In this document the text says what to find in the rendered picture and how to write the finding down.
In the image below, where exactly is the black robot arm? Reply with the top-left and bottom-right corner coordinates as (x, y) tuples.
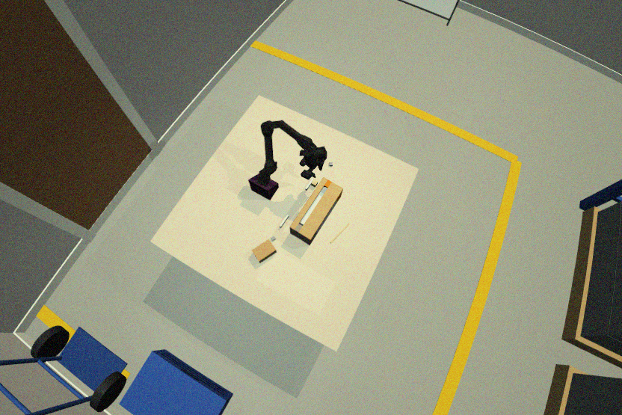
(256, 120), (327, 186)

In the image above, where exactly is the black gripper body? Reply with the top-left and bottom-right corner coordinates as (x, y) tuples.
(301, 159), (326, 179)

